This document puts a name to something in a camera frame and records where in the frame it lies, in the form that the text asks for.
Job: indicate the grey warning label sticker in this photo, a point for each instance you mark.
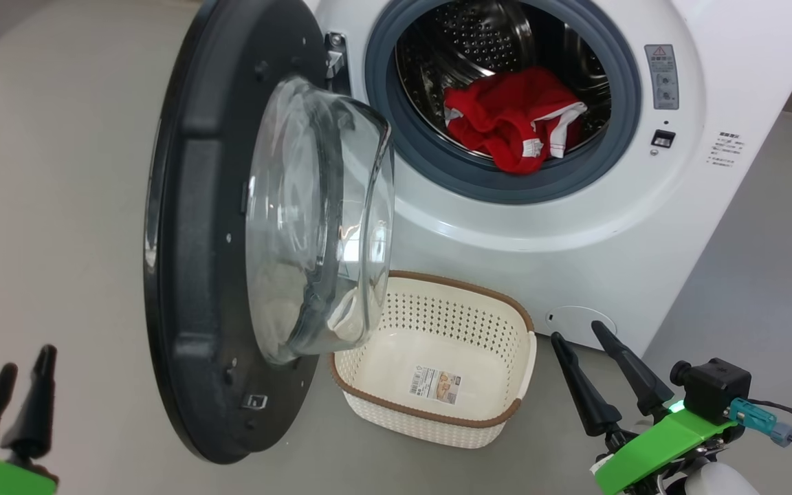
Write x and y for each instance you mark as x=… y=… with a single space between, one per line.
x=662 y=77

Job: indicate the small printed text sticker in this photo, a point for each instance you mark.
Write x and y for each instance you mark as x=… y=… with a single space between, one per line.
x=724 y=150

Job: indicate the cream perforated basket brown rim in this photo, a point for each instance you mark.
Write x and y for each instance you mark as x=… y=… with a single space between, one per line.
x=437 y=309

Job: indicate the red white trimmed shorts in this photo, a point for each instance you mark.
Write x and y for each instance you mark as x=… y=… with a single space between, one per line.
x=516 y=155

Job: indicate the paper product label in basket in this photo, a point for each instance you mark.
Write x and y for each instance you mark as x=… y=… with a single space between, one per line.
x=435 y=385

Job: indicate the black round glass washer door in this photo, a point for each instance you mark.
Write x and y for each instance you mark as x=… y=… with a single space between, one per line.
x=196 y=240

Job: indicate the round white drain filter cover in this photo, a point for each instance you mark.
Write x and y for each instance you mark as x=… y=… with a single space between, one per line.
x=578 y=323

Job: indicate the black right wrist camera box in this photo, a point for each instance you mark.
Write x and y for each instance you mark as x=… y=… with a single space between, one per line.
x=716 y=385

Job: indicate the perforated stainless steel drum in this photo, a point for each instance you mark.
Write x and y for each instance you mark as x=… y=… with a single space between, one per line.
x=465 y=34

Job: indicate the red white striped top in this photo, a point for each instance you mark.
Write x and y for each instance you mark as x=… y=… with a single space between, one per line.
x=499 y=96

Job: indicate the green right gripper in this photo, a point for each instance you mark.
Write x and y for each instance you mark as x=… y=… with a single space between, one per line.
x=664 y=443

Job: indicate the white front-load washing machine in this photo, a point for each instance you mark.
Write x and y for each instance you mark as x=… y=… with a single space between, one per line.
x=609 y=227

